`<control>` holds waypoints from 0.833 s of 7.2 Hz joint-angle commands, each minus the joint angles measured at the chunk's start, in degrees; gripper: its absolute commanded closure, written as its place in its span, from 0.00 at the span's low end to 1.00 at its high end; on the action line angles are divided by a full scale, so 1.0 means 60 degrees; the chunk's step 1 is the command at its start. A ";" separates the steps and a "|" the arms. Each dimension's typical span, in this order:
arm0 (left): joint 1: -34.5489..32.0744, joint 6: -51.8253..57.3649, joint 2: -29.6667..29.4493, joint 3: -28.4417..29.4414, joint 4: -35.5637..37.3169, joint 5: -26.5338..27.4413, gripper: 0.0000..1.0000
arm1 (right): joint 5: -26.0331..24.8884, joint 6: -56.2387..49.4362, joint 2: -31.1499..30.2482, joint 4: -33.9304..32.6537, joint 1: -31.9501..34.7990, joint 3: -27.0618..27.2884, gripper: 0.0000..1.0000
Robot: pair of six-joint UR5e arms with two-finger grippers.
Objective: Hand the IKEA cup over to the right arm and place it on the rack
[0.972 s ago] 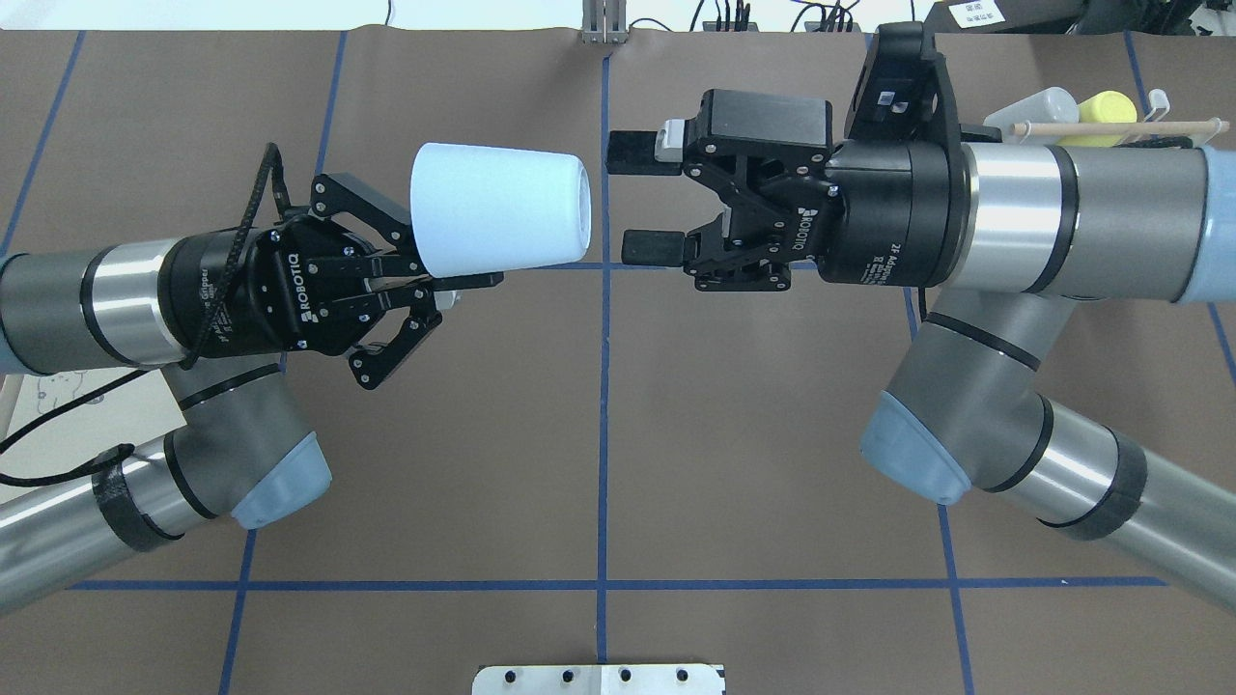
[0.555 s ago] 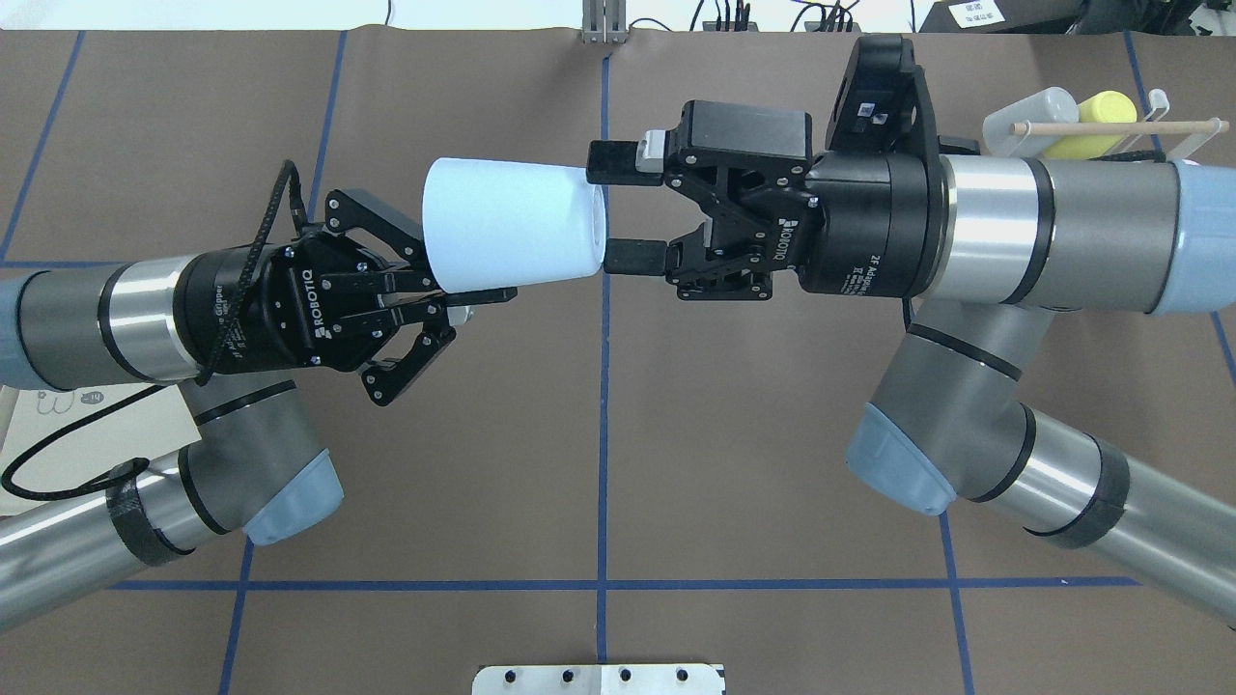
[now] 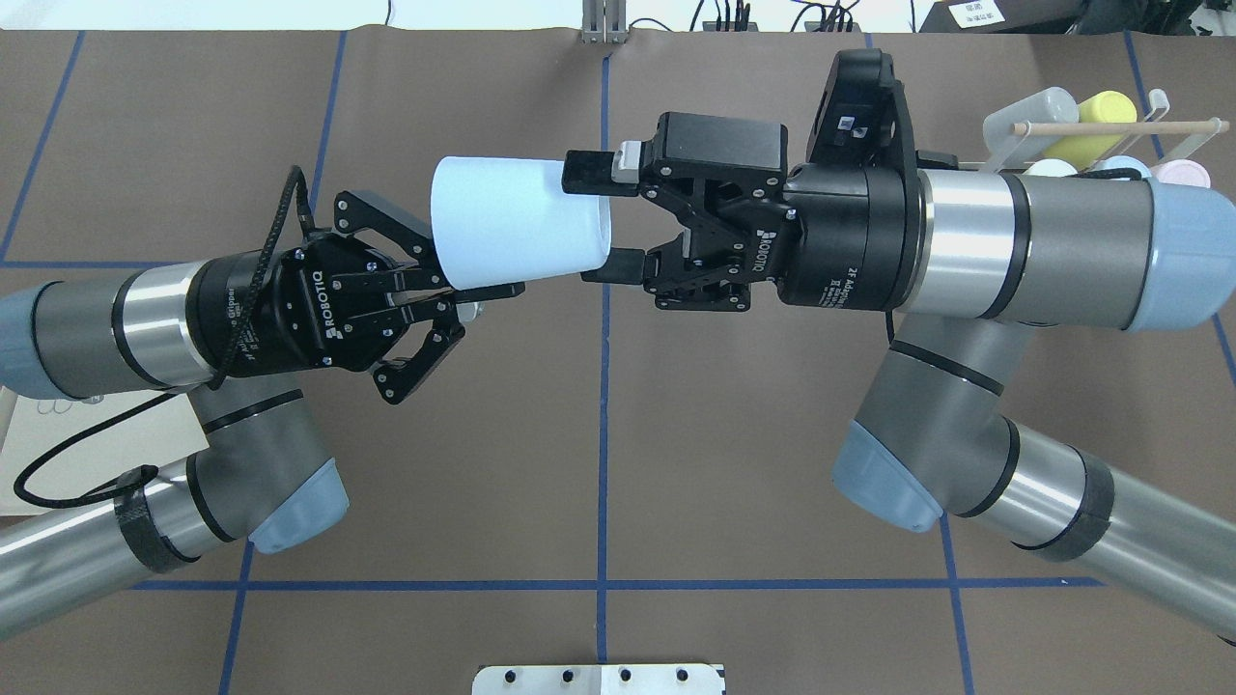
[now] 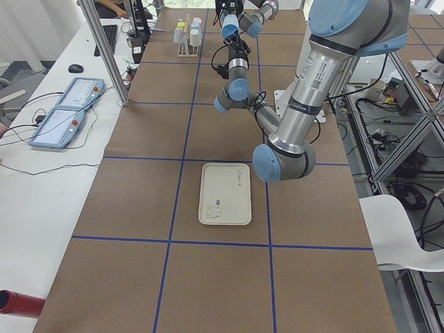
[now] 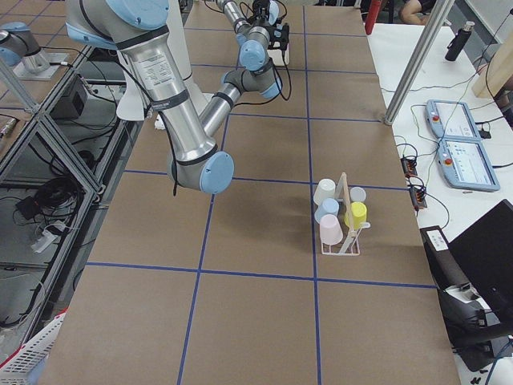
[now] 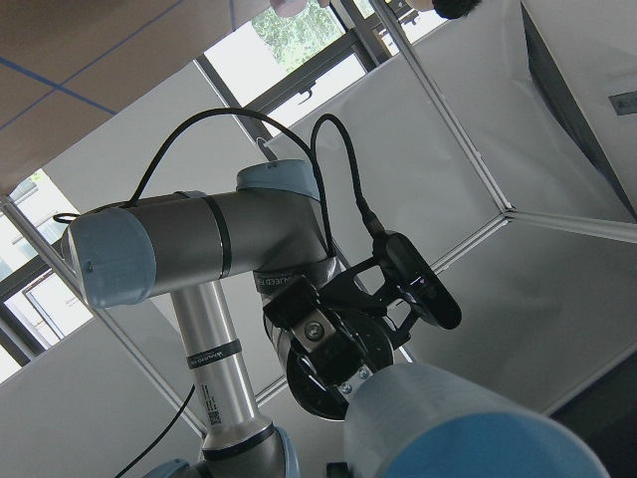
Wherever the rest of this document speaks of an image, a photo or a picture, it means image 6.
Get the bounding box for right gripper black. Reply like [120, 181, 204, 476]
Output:
[263, 278, 394, 419]

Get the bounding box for blue plastic cup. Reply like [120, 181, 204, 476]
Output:
[343, 363, 608, 477]

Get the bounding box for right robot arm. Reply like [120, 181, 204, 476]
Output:
[63, 159, 393, 477]

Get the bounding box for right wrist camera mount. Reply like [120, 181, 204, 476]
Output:
[319, 231, 462, 349]

